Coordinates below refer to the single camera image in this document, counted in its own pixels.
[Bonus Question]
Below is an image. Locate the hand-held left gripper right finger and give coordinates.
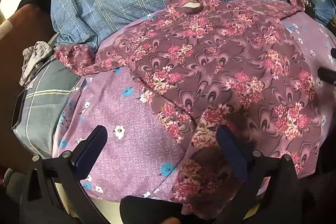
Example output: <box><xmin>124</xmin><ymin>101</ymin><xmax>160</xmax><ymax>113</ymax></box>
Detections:
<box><xmin>214</xmin><ymin>124</ymin><xmax>313</xmax><ymax>224</ymax></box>

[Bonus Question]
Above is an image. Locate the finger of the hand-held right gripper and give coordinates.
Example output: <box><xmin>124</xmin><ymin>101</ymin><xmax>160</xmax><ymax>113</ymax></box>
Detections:
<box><xmin>317</xmin><ymin>67</ymin><xmax>336</xmax><ymax>86</ymax></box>

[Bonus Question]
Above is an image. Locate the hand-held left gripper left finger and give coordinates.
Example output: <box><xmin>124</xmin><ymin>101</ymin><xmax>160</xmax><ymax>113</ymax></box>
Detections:
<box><xmin>21</xmin><ymin>125</ymin><xmax>109</xmax><ymax>224</ymax></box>

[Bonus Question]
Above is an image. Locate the maroon floral small garment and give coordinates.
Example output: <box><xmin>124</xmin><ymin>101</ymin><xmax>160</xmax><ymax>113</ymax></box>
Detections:
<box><xmin>54</xmin><ymin>0</ymin><xmax>326</xmax><ymax>216</ymax></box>

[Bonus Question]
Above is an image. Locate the purple flowered bedsheet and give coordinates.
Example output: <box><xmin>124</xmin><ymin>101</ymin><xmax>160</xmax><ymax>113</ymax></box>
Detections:
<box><xmin>51</xmin><ymin>13</ymin><xmax>336</xmax><ymax>203</ymax></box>

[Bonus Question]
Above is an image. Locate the blue cloth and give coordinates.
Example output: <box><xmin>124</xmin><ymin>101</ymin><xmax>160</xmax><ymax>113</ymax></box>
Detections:
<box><xmin>312</xmin><ymin>0</ymin><xmax>336</xmax><ymax>27</ymax></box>

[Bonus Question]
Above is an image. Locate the grey crumpled cloth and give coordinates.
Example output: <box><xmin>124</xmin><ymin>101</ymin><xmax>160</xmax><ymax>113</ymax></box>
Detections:
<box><xmin>21</xmin><ymin>41</ymin><xmax>55</xmax><ymax>86</ymax></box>

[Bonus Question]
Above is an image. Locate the brown wooden headboard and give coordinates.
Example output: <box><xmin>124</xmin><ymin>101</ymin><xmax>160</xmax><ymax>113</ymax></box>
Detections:
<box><xmin>0</xmin><ymin>4</ymin><xmax>57</xmax><ymax>172</ymax></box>

